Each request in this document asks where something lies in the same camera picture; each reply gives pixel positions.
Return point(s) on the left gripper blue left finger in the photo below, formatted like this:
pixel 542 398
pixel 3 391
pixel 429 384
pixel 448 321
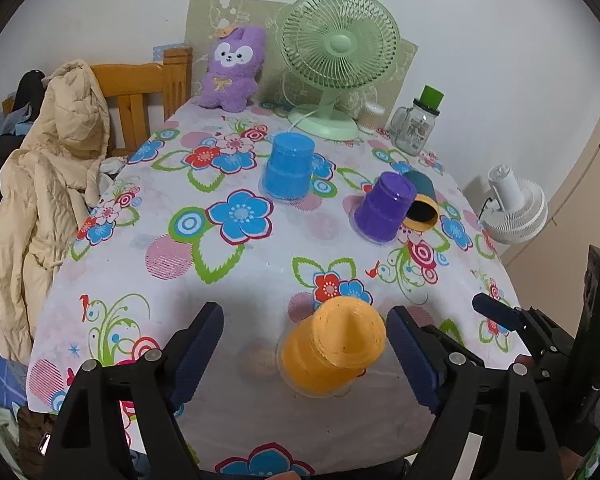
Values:
pixel 159 386

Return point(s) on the green desk fan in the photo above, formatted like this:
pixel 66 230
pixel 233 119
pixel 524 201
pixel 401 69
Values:
pixel 336 46

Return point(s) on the purple plush bunny toy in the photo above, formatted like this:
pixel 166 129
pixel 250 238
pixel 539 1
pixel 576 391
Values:
pixel 234 61

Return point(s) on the orange plastic cup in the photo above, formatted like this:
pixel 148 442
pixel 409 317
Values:
pixel 323 354

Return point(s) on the purple plastic cup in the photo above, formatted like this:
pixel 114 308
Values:
pixel 382 211

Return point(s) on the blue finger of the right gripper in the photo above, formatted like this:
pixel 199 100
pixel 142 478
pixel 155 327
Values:
pixel 512 319

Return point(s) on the wooden chair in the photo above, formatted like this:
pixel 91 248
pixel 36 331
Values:
pixel 140 95

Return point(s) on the black bag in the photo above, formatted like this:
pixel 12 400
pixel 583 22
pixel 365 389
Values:
pixel 25 109

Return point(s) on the beige puffer jacket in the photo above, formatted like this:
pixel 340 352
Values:
pixel 47 186

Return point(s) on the floral tablecloth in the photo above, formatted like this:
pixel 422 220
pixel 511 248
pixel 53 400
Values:
pixel 186 222

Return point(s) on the blue plastic cup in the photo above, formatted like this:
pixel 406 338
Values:
pixel 288 171

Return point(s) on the cotton swab container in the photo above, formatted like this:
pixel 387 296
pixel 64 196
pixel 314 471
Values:
pixel 371 117

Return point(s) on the white floor fan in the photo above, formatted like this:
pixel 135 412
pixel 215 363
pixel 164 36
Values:
pixel 517 210

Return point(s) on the glass jar with green lid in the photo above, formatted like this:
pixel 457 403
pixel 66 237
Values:
pixel 410 127

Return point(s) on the teal cup with yellow rim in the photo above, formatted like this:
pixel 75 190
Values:
pixel 423 213

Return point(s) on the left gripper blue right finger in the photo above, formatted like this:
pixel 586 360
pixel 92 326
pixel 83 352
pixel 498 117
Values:
pixel 444 377

